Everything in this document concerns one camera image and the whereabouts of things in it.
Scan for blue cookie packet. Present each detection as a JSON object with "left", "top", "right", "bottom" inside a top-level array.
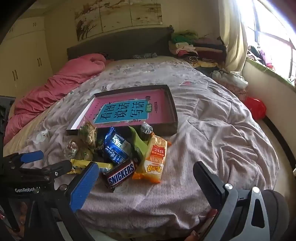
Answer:
[{"left": 102, "top": 127, "right": 133, "bottom": 165}]

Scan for clothes heap on windowsill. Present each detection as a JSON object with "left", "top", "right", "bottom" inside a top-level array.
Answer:
[{"left": 247, "top": 45, "right": 278, "bottom": 70}]

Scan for dark green snack packet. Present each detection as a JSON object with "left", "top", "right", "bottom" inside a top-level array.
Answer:
[{"left": 94, "top": 137, "right": 109, "bottom": 163}]

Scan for orange snack packet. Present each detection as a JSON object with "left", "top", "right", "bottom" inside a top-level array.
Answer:
[{"left": 132, "top": 134, "right": 172, "bottom": 184}]

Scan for pink floral cloth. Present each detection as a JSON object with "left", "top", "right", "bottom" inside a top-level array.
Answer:
[{"left": 222, "top": 83, "right": 248, "bottom": 100}]

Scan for clear bag of golden snacks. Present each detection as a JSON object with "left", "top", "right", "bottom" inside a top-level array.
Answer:
[{"left": 77, "top": 120, "right": 99, "bottom": 160}]

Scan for yellow snack bar packet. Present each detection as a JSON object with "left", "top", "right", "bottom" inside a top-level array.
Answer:
[{"left": 69, "top": 159, "right": 114, "bottom": 174}]

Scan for dark patterned pillow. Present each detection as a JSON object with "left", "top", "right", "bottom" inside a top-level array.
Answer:
[{"left": 132, "top": 53, "right": 158, "bottom": 59}]

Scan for pink book with blue title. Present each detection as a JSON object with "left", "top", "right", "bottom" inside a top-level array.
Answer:
[{"left": 75, "top": 89, "right": 174, "bottom": 130}]

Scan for dark grey headboard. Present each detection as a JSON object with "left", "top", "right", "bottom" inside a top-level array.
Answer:
[{"left": 67, "top": 27, "right": 175, "bottom": 61}]

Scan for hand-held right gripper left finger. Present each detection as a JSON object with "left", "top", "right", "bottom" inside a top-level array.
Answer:
[{"left": 35, "top": 162, "right": 102, "bottom": 241}]

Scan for cream curtain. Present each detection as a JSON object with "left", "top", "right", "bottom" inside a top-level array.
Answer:
[{"left": 218, "top": 0, "right": 249, "bottom": 72}]

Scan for brown chocolate bar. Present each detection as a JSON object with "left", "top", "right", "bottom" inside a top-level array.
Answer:
[{"left": 102, "top": 159, "right": 136, "bottom": 193}]

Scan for light green snack packet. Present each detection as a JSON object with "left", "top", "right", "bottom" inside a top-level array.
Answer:
[{"left": 128, "top": 126, "right": 148, "bottom": 163}]

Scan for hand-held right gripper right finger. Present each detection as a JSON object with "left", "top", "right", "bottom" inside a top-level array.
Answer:
[{"left": 193, "top": 161, "right": 266, "bottom": 241}]

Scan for pile of folded clothes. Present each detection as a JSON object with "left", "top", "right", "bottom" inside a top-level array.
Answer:
[{"left": 169, "top": 30, "right": 227, "bottom": 67}]

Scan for white crumpled cloth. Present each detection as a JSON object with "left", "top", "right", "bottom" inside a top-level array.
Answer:
[{"left": 210, "top": 70, "right": 248, "bottom": 90}]

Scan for cream wardrobe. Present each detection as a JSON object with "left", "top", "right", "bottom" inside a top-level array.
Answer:
[{"left": 0, "top": 16, "right": 53, "bottom": 98}]

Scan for window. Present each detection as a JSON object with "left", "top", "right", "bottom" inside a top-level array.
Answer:
[{"left": 240, "top": 0, "right": 296, "bottom": 81}]

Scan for red plastic bag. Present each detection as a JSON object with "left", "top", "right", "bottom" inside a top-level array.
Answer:
[{"left": 245, "top": 97, "right": 266, "bottom": 120}]

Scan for beige bed sheet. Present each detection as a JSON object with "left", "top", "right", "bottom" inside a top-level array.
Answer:
[{"left": 3, "top": 111, "right": 47, "bottom": 151}]

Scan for green windowsill cover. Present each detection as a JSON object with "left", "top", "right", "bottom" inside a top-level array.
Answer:
[{"left": 246, "top": 58, "right": 296, "bottom": 87}]

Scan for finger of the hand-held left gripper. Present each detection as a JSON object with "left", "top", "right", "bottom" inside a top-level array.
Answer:
[
  {"left": 5, "top": 150, "right": 44, "bottom": 167},
  {"left": 18, "top": 160, "right": 73, "bottom": 178}
]

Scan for tree wall painting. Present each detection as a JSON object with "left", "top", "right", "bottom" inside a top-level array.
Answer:
[{"left": 74, "top": 0, "right": 163, "bottom": 42}]

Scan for dark jelly cup foil lid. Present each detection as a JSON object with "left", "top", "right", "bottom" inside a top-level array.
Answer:
[{"left": 139, "top": 122, "right": 154, "bottom": 142}]

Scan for pink quilt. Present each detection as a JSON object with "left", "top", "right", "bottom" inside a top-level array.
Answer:
[{"left": 3, "top": 53, "right": 107, "bottom": 144}]

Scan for small pink candy wrapper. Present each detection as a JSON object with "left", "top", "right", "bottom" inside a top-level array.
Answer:
[{"left": 65, "top": 141, "right": 79, "bottom": 158}]

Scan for dark cardboard box tray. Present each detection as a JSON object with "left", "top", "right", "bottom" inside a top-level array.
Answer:
[{"left": 66, "top": 85, "right": 178, "bottom": 137}]

